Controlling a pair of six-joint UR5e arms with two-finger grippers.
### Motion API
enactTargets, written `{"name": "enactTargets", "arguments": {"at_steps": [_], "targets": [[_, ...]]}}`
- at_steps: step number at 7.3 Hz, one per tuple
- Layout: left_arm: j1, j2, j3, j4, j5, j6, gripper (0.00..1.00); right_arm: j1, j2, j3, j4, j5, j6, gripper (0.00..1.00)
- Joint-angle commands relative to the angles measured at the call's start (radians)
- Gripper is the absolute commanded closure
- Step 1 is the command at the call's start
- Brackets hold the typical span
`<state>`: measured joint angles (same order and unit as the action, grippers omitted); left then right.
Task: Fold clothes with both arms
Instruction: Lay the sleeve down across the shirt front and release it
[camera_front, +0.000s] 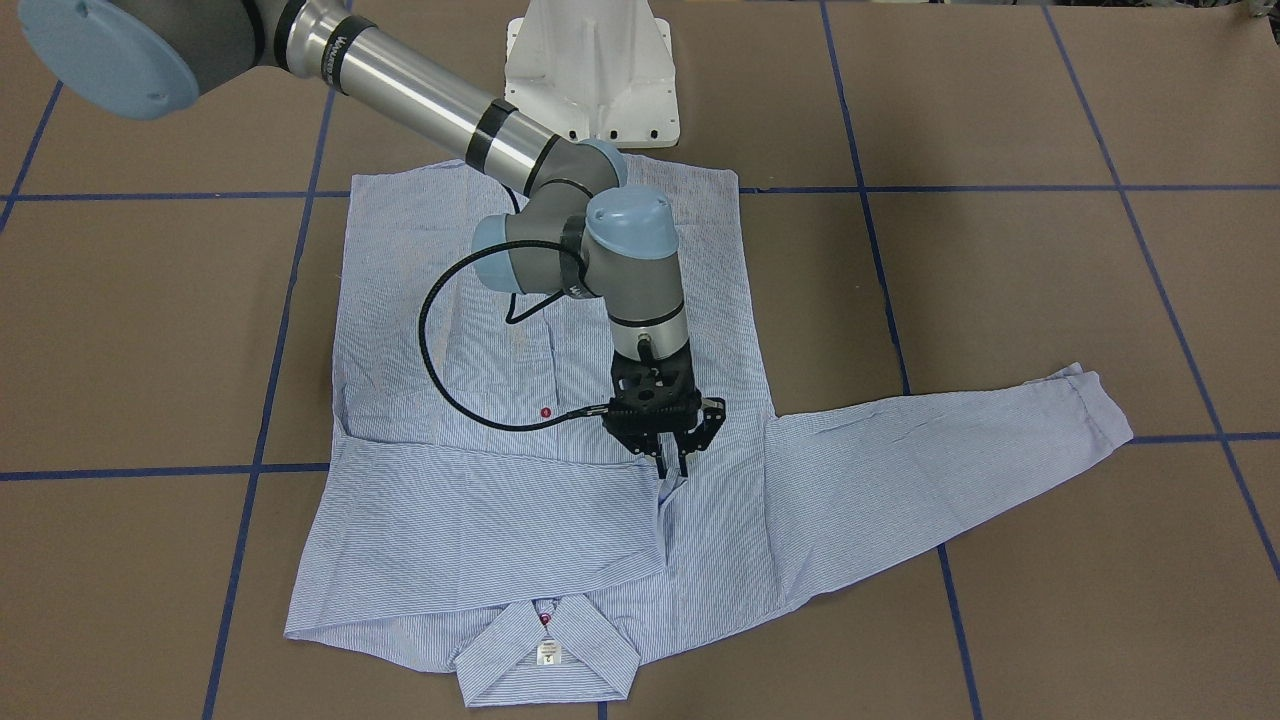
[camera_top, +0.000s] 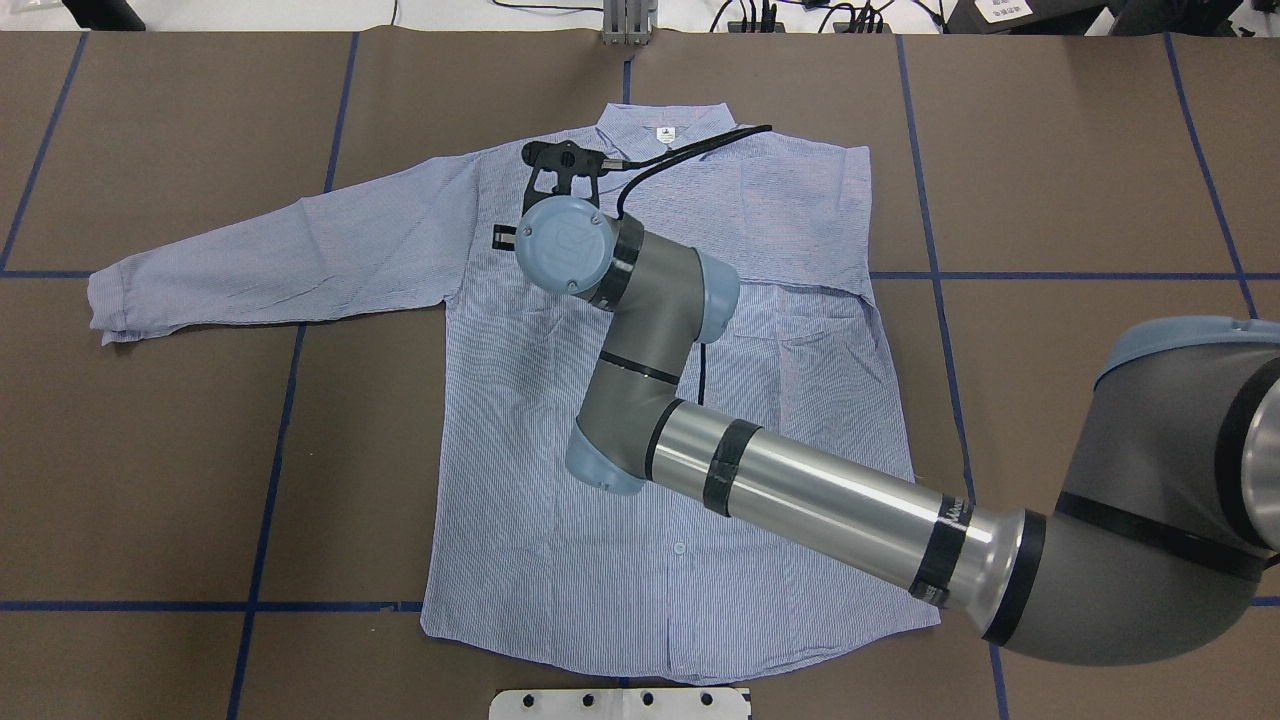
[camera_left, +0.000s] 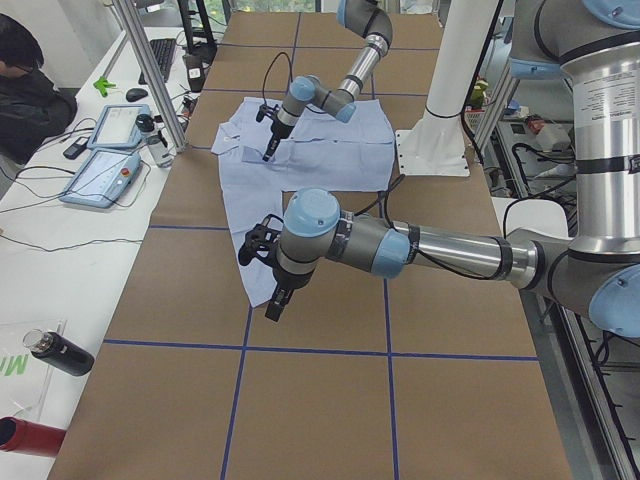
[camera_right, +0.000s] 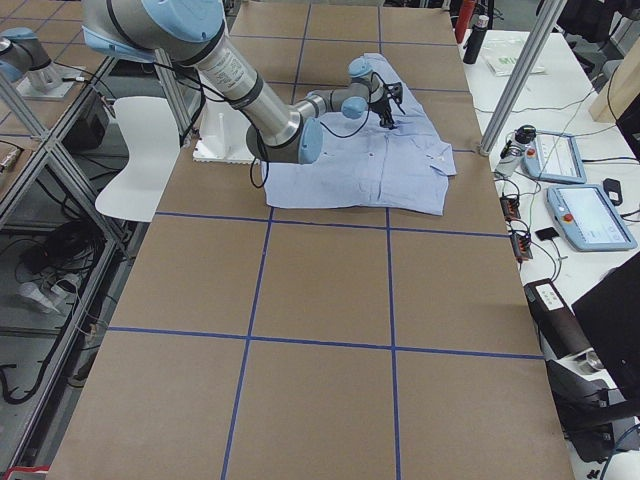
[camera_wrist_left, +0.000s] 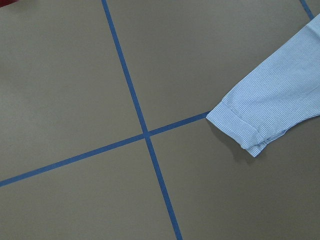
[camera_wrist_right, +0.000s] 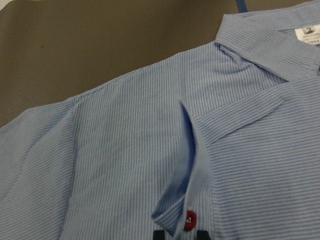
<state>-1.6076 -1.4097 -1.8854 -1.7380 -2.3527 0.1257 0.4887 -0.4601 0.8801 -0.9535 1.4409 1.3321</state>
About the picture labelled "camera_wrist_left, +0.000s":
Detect light blue striped shirt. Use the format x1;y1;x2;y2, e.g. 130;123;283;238
206;16;320;157

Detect red cylinder bottle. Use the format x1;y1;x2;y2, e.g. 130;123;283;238
0;0;19;8

